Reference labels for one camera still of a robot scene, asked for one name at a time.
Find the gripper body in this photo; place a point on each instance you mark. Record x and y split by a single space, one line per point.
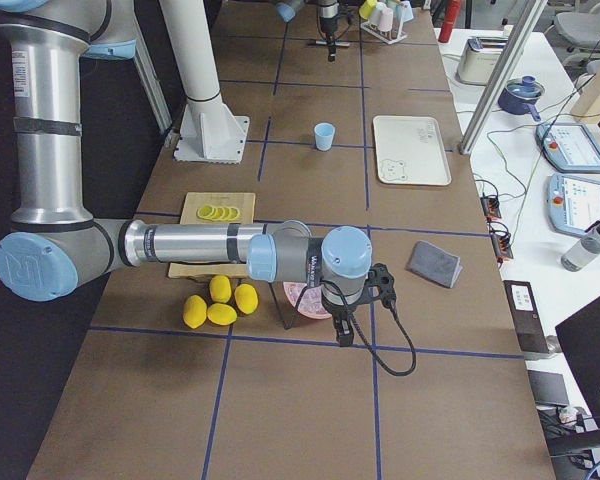
326 23
341 314

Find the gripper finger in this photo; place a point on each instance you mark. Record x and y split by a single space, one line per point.
333 46
328 44

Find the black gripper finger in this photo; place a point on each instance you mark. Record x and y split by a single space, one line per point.
340 327
349 332

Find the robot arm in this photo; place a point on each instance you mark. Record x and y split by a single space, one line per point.
288 9
125 170

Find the clear ice cube pile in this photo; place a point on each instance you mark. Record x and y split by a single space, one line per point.
307 295

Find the yellow cup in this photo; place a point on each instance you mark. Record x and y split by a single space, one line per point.
366 8

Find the pink cup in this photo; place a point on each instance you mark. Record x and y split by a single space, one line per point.
383 19

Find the light blue cup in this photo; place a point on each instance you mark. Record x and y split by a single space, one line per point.
324 134

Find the pink bowl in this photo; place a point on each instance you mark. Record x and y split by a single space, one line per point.
305 300

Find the yellow lemon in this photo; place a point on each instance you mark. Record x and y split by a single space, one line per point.
246 298
220 289
221 314
194 311

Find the grey folded cloth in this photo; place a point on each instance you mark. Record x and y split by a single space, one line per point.
434 264

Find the cream bear tray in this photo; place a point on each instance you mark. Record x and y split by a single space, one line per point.
410 151

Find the red bottle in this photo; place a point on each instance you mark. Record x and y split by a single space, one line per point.
452 10

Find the wooden cutting board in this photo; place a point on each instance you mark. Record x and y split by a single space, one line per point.
244 201

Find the lemon slices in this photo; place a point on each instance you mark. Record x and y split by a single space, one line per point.
218 213

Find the silver toaster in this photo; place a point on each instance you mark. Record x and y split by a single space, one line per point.
479 58

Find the blue saucepan with lid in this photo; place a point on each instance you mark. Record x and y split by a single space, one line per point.
520 95

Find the clear water bottle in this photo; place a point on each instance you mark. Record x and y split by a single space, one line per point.
584 251

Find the black monitor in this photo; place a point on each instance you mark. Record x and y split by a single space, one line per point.
579 338

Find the lower teach pendant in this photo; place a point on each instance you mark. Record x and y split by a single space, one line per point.
573 203

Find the teach pendant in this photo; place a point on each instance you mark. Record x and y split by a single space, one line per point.
573 203
569 147

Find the upper teach pendant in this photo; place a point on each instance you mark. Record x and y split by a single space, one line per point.
569 147

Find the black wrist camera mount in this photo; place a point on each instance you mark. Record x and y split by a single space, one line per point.
381 286

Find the white wire cup rack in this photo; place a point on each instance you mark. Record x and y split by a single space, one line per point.
395 35

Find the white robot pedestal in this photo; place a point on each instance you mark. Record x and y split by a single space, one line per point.
209 132

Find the aluminium frame post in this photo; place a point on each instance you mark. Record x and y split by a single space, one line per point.
503 69

